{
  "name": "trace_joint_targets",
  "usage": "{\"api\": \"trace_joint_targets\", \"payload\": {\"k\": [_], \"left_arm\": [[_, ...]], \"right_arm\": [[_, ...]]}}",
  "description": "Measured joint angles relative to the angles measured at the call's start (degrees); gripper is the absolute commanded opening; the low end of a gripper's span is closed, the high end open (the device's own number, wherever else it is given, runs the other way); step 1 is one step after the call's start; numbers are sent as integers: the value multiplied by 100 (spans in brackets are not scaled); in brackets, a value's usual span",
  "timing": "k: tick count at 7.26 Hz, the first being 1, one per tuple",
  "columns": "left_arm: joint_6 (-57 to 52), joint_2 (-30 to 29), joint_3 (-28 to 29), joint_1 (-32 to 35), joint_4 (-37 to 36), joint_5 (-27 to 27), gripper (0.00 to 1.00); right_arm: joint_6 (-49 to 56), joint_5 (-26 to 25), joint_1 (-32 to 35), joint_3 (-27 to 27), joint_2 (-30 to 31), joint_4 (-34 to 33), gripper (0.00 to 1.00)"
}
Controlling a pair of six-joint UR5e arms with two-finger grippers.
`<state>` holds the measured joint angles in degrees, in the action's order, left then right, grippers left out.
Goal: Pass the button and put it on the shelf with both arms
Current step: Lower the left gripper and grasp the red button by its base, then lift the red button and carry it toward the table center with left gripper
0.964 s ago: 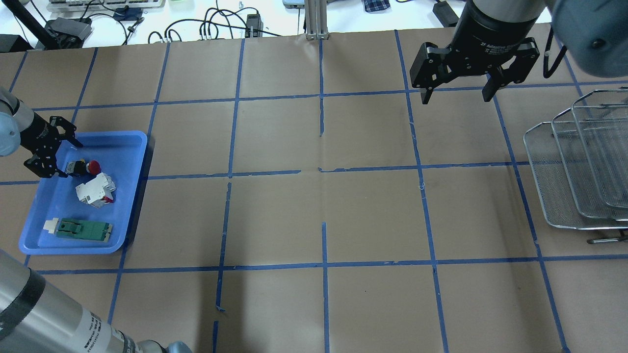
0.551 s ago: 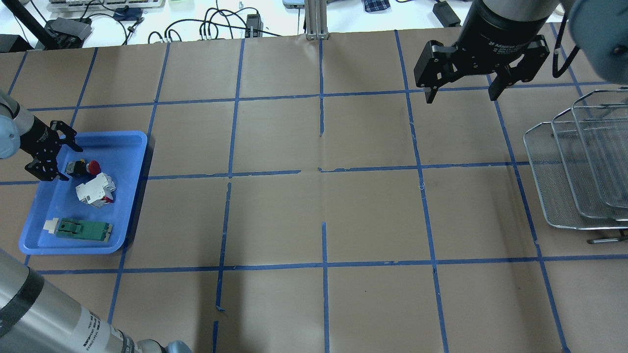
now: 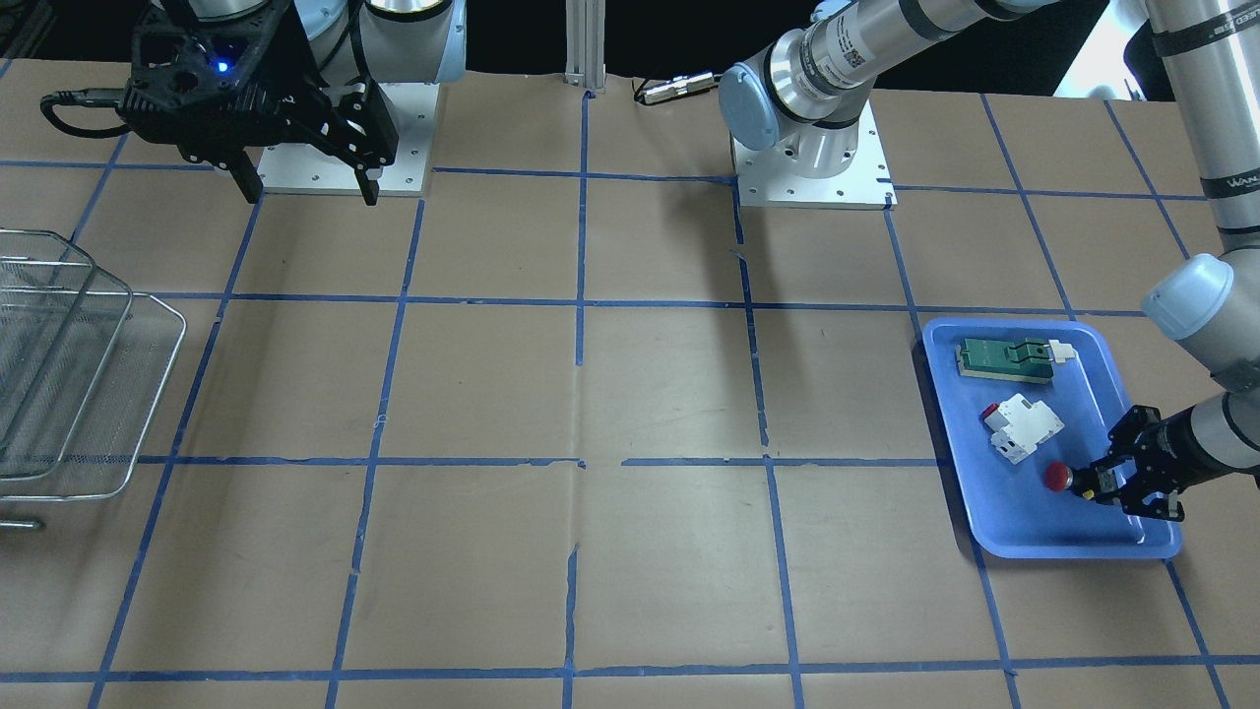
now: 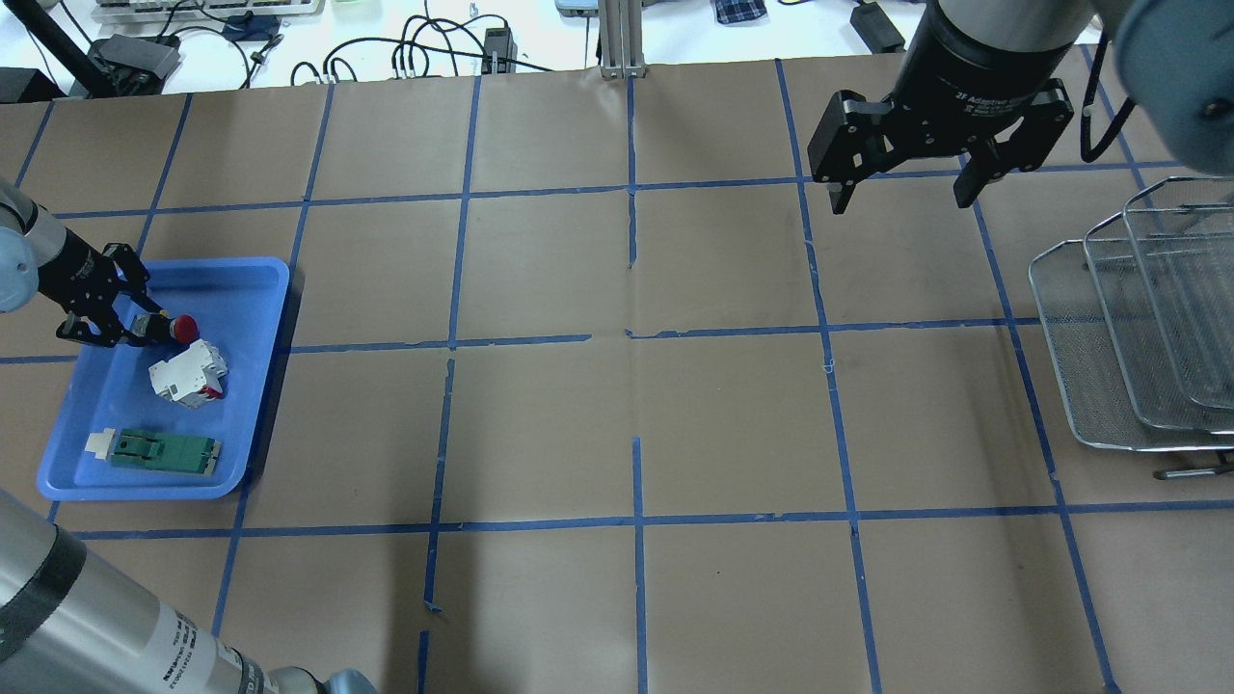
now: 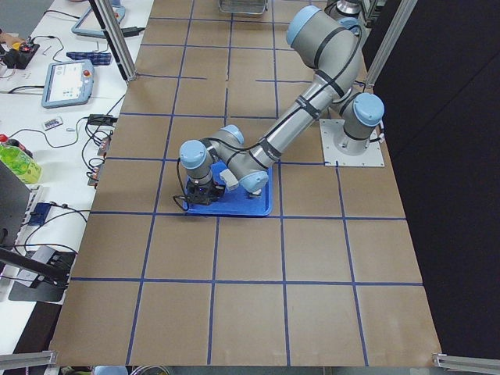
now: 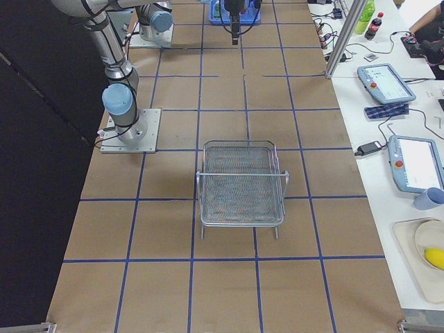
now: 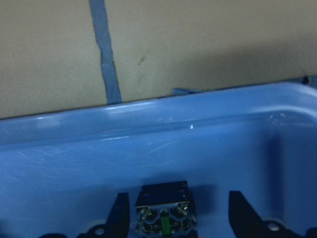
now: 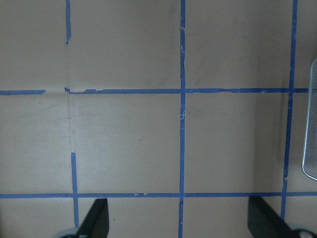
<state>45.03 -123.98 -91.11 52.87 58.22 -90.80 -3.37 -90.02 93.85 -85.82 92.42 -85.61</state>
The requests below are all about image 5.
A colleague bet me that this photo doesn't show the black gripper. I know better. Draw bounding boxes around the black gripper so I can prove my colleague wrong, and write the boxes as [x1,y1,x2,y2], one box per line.
[185,180,226,205]

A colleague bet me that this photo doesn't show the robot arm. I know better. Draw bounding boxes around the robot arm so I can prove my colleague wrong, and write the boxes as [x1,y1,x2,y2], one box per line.
[177,5,384,206]

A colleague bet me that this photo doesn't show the white circuit breaker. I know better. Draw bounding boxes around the white circuit breaker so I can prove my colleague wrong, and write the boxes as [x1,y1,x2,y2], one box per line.
[219,169,239,191]

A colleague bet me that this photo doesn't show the blue plastic tray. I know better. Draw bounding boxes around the blue plastic tray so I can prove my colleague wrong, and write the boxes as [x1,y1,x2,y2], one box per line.
[183,168,273,216]

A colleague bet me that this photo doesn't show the black power adapter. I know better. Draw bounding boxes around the black power adapter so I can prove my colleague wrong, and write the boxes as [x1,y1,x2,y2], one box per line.
[87,114,118,126]

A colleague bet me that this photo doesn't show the teach pendant near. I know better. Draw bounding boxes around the teach pendant near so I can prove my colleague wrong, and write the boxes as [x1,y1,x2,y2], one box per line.
[41,59,95,109]

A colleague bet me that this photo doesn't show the teach pendant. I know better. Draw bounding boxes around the teach pendant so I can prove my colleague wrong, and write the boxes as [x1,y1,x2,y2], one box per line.
[70,2,128,39]
[41,59,95,109]

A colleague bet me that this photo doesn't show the green drink bottle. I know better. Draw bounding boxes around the green drink bottle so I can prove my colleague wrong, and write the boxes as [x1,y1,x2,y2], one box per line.
[1,134,42,184]

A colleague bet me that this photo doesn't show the teach pendant far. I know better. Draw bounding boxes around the teach pendant far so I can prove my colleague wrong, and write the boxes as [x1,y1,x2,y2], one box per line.
[70,2,128,39]

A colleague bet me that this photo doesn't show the black braided cable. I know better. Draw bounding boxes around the black braided cable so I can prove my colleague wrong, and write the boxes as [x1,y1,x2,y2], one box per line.
[172,155,192,214]

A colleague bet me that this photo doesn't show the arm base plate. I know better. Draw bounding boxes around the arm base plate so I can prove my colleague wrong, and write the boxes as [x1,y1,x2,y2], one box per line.
[320,119,385,167]

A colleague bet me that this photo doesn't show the wire mesh shelf rack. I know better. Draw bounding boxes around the wire mesh shelf rack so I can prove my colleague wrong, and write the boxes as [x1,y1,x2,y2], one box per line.
[218,0,268,16]

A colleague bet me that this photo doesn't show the aluminium frame post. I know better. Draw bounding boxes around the aluminium frame post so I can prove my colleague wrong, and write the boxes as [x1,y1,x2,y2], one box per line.
[89,0,137,82]

